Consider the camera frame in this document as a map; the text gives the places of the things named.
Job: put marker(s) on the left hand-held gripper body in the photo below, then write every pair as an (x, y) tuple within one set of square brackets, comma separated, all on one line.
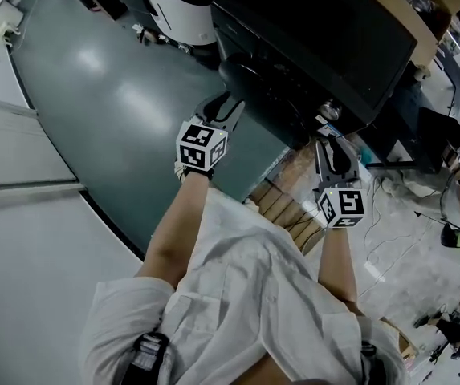
[(201, 147)]

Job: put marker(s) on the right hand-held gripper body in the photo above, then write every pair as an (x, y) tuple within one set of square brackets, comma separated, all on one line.
[(344, 207)]

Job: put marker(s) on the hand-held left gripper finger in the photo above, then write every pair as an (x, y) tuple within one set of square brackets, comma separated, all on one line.
[(213, 108), (233, 114)]

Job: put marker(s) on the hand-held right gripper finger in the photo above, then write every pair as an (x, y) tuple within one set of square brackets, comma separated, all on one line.
[(346, 160), (323, 167)]

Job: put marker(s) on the person's left forearm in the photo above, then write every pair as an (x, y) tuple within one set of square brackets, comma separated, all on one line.
[(173, 235)]

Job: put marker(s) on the person's right forearm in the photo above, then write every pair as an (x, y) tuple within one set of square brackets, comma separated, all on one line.
[(336, 267)]

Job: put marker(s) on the round grey metal knob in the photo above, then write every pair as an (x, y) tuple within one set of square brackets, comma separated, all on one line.
[(330, 109)]

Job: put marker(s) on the large black machine housing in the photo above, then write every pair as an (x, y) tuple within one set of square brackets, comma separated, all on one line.
[(314, 34)]

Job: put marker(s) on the person's left hand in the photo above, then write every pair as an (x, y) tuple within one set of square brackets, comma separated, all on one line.
[(191, 173)]

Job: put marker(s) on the blue white sticker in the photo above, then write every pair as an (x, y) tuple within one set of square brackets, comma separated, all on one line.
[(328, 128)]

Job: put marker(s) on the wooden pallet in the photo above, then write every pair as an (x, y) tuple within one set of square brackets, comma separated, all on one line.
[(278, 203)]

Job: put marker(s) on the white crumpled sheet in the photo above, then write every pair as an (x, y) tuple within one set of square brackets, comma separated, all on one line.
[(414, 191)]

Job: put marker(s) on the person's white shoe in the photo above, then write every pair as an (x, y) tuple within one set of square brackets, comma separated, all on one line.
[(252, 204)]

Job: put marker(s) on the person's white shirt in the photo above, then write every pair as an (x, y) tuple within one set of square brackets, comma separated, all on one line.
[(233, 295)]

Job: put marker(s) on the flat cardboard piece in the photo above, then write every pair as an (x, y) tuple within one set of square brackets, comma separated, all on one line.
[(400, 337)]

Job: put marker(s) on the black folding stand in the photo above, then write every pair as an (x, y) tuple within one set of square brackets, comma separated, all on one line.
[(454, 335)]

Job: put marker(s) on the large brown cardboard box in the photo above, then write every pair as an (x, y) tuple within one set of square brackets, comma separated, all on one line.
[(426, 10)]

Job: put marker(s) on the white stool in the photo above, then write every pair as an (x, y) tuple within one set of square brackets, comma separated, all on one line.
[(8, 32)]

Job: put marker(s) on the black frame table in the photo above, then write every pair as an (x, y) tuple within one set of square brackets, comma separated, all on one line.
[(434, 143)]

